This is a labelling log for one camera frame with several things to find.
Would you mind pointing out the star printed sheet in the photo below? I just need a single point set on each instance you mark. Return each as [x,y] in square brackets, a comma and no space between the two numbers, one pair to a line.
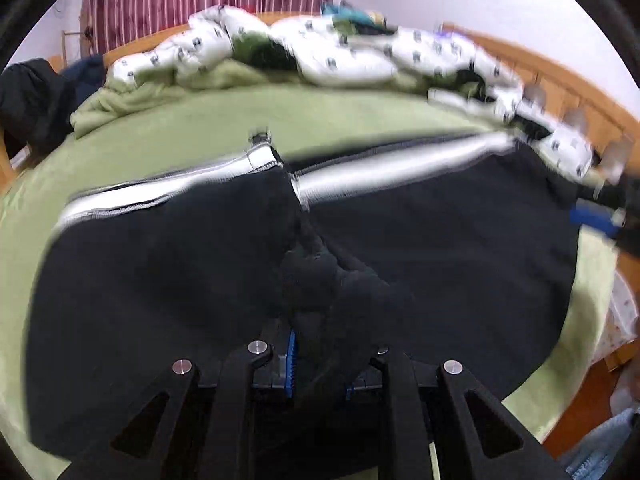
[622,320]

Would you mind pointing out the person's right leg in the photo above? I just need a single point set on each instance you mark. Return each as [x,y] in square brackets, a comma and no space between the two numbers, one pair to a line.
[600,450]

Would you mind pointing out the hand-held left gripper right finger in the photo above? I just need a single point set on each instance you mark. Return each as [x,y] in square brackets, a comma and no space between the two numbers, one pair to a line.
[349,390]

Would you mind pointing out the black jacket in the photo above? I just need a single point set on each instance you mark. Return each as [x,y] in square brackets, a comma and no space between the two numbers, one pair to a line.
[30,100]

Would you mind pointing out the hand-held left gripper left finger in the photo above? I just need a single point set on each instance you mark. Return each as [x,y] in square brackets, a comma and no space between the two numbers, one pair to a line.
[291,360]

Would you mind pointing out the white floral quilt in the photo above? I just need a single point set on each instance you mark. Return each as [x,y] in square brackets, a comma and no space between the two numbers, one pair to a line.
[350,60]

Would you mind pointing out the navy garment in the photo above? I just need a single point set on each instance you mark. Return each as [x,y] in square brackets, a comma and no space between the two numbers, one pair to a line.
[87,75]

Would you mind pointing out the black pants with white stripe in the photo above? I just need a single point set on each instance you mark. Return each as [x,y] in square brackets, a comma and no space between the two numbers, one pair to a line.
[450,260]

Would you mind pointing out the green fleece blanket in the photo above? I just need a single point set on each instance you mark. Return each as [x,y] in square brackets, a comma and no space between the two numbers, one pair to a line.
[200,125]

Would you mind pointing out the wooden bed frame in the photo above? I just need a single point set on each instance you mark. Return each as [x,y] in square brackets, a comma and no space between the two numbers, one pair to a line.
[550,85]

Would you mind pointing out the teal patterned pillow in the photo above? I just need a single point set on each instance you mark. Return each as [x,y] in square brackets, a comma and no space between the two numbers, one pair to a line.
[345,12]

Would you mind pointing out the wooden coat rack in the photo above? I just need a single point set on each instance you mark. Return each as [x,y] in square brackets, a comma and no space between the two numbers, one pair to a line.
[65,47]

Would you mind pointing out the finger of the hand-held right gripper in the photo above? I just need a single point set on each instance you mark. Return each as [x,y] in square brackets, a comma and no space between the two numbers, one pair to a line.
[610,192]
[595,217]

